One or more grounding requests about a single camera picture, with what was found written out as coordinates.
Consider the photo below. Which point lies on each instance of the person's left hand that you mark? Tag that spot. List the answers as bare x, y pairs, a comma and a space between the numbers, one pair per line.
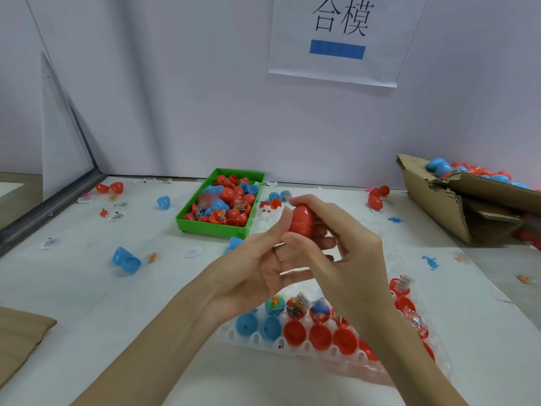
245, 270

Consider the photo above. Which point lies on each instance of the person's right hand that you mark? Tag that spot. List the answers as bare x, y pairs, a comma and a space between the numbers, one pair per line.
355, 266

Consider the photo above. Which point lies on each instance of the small capsule cluster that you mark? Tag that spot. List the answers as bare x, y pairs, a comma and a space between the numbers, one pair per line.
275, 198

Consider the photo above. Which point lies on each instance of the cardboard box of capsules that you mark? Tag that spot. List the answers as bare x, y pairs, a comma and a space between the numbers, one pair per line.
431, 198

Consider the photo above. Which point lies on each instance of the single blue egg half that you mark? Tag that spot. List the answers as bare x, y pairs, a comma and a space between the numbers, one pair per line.
163, 203

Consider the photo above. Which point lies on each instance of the blue egg shell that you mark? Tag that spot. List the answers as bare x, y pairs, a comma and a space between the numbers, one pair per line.
128, 260

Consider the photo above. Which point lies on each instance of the pile of finished eggs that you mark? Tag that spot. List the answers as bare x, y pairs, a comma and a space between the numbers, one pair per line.
490, 175

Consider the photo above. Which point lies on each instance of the person's right forearm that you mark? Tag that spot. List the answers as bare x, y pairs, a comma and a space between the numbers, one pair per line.
414, 363

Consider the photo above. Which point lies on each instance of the person's left forearm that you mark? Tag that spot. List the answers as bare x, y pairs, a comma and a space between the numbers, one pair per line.
144, 355

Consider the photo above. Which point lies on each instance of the small blue toy piece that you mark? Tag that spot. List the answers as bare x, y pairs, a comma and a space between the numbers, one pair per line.
430, 263

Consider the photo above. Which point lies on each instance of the green plastic tray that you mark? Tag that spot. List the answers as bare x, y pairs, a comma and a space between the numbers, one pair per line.
181, 230

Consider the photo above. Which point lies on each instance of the small orange toy piece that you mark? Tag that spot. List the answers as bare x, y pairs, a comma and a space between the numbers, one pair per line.
153, 257
524, 279

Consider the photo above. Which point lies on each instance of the clear plastic egg tray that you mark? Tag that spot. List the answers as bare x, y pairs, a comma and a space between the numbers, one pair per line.
296, 352

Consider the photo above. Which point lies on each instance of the clear triangular panel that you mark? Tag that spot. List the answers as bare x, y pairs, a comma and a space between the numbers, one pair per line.
66, 139

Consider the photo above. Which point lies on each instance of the white paper sign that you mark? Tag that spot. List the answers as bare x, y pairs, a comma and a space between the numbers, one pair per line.
397, 38

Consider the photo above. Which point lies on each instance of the flat brown cardboard sheet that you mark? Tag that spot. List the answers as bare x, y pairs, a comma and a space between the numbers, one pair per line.
21, 342

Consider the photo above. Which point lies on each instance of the grey metal rail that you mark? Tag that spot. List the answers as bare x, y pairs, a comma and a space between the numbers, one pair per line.
46, 214

